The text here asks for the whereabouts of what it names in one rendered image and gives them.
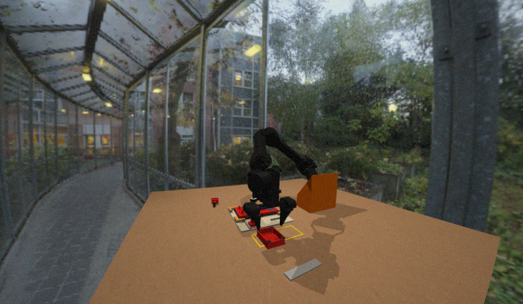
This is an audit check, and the grey flat bar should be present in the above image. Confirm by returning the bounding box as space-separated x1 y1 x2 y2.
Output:
284 259 322 281

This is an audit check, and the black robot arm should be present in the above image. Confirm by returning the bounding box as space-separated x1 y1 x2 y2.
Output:
247 127 318 202

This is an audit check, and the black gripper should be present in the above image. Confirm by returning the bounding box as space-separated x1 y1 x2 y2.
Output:
243 186 297 231

